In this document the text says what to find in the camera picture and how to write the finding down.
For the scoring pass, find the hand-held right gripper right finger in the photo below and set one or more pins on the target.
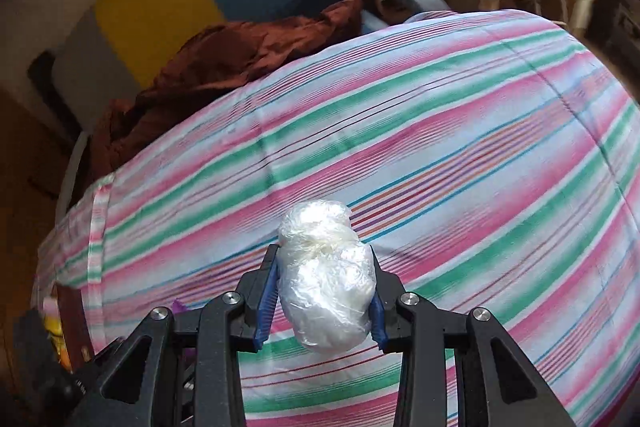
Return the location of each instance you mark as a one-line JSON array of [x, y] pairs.
[[377, 322]]

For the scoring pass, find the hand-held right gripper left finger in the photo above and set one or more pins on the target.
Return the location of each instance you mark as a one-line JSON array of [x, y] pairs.
[[265, 307]]

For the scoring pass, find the clear plastic bundle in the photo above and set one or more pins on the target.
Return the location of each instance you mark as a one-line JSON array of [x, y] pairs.
[[325, 287]]

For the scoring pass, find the striped pink green cloth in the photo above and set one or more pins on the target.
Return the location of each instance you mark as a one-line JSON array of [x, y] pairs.
[[425, 147]]

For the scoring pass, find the rust brown crumpled cloth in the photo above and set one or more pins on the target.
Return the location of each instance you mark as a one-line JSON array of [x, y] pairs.
[[215, 62]]

